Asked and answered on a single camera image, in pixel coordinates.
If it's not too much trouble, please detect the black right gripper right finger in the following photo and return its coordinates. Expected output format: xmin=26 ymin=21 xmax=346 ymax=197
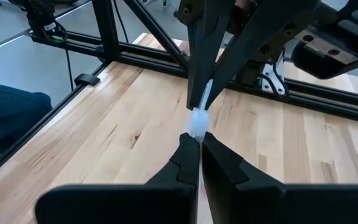
xmin=202 ymin=132 xmax=358 ymax=224

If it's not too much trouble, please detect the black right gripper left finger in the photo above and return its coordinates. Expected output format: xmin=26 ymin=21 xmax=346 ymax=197
xmin=35 ymin=133 xmax=201 ymax=224

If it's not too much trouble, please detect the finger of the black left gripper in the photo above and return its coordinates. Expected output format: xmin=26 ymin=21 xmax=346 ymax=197
xmin=174 ymin=0 xmax=226 ymax=110
xmin=205 ymin=0 xmax=319 ymax=110

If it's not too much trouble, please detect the clear plastic zip bag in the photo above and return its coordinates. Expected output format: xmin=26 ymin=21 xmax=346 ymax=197
xmin=183 ymin=79 xmax=214 ymax=224

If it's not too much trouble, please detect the black controller box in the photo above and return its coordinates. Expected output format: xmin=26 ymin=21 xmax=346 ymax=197
xmin=25 ymin=0 xmax=68 ymax=43

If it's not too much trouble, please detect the white mounting bracket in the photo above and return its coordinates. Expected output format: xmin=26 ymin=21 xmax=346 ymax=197
xmin=259 ymin=62 xmax=287 ymax=96

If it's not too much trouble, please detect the black frame clip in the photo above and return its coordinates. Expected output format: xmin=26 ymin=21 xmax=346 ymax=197
xmin=74 ymin=73 xmax=101 ymax=87

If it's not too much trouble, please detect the black power cable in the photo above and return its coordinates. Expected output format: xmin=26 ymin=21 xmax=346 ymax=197
xmin=61 ymin=24 xmax=75 ymax=91

